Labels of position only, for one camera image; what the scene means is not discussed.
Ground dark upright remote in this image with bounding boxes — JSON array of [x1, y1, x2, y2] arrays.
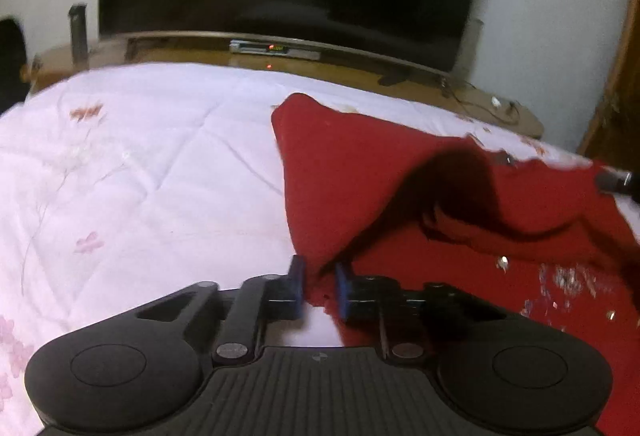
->
[[68, 3, 90, 66]]

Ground white floral quilt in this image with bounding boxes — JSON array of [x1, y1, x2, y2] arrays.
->
[[0, 61, 640, 436]]

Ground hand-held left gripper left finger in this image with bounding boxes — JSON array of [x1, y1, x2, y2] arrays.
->
[[134, 255, 307, 365]]

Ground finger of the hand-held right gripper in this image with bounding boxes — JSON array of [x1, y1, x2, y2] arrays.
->
[[596, 167, 640, 204]]

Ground thin black cable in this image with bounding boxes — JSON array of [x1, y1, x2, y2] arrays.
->
[[440, 77, 521, 123]]

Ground grey set-top box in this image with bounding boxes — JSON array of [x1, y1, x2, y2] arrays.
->
[[229, 39, 321, 62]]

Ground wooden television stand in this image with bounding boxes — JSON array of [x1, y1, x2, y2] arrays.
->
[[20, 30, 545, 140]]

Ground red garment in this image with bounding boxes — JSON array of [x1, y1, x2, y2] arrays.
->
[[270, 92, 640, 423]]

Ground wooden cabinet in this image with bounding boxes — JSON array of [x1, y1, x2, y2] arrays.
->
[[576, 0, 640, 162]]

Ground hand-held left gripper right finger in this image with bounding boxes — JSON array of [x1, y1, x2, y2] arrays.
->
[[334, 262, 502, 362]]

